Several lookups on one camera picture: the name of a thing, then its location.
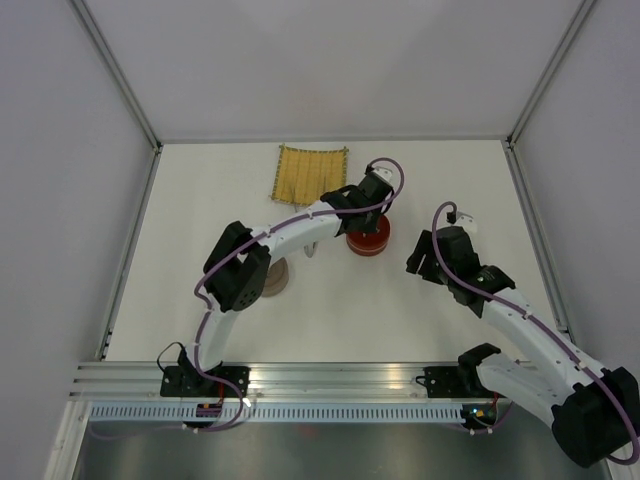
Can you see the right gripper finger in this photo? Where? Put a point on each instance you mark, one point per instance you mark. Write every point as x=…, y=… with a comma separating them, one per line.
x=424, y=265
x=424, y=247

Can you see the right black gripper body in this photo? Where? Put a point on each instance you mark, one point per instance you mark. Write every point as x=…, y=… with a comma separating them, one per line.
x=445, y=270

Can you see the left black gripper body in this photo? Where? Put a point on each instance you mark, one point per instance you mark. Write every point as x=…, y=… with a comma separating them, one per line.
x=372, y=216

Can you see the red lunch box lid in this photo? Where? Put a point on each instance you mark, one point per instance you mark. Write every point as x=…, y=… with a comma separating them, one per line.
x=383, y=228

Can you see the metal tongs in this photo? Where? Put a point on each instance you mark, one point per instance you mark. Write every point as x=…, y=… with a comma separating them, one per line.
x=299, y=201

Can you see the beige lunch box lid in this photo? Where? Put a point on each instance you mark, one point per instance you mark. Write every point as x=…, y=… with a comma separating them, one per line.
x=278, y=271

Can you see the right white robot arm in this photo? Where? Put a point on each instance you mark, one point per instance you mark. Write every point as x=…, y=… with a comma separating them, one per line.
x=592, y=411

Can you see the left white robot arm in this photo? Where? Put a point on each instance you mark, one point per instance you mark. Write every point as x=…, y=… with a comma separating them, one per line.
x=236, y=271

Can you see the red lunch box container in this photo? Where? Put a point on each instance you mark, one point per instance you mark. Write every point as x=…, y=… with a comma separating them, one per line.
x=367, y=246

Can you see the beige lunch box container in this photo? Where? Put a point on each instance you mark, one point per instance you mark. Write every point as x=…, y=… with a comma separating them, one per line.
x=272, y=289

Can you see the yellow bamboo mat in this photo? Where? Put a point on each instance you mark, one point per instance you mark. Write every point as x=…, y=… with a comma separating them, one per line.
x=308, y=168

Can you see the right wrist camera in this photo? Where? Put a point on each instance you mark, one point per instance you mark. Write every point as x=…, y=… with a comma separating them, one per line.
x=466, y=222

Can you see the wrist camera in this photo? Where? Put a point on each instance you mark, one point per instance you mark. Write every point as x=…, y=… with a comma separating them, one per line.
x=384, y=174
x=466, y=222

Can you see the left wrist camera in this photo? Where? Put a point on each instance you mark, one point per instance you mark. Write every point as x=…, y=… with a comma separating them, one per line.
x=384, y=174

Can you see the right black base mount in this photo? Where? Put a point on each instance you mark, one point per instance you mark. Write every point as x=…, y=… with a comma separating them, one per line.
x=442, y=382

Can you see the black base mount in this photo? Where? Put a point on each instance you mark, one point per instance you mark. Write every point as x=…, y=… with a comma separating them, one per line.
x=442, y=382
x=179, y=382

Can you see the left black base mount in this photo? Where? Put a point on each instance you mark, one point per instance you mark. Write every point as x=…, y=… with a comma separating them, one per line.
x=179, y=382

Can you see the right aluminium frame post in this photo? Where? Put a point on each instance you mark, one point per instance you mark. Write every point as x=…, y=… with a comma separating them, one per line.
x=552, y=67

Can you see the aluminium frame post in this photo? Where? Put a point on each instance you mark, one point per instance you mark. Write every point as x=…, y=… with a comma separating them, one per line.
x=552, y=67
x=100, y=43

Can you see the left aluminium frame post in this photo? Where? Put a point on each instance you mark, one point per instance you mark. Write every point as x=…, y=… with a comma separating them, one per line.
x=100, y=43

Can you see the aluminium front rail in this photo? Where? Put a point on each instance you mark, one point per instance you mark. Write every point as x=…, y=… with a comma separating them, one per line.
x=273, y=382

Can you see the white slotted cable duct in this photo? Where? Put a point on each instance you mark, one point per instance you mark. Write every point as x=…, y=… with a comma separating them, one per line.
x=280, y=413

